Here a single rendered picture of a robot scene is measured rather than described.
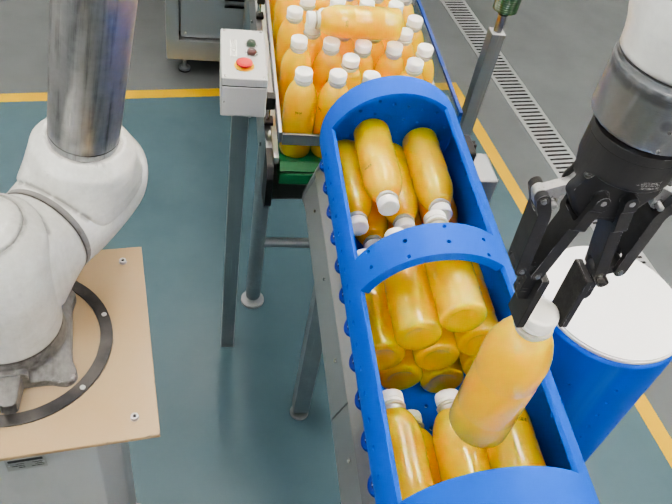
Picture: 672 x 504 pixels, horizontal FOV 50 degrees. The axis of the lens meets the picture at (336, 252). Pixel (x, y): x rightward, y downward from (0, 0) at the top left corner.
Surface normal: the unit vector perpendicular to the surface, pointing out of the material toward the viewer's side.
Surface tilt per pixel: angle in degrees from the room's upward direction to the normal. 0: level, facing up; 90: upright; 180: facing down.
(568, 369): 90
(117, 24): 100
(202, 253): 0
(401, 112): 90
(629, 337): 0
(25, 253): 63
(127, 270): 0
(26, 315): 89
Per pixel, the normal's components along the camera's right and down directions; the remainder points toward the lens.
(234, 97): 0.11, 0.74
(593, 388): -0.26, 0.68
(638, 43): -0.94, 0.28
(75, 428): 0.15, -0.67
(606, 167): -0.70, 0.44
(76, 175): 0.23, 0.28
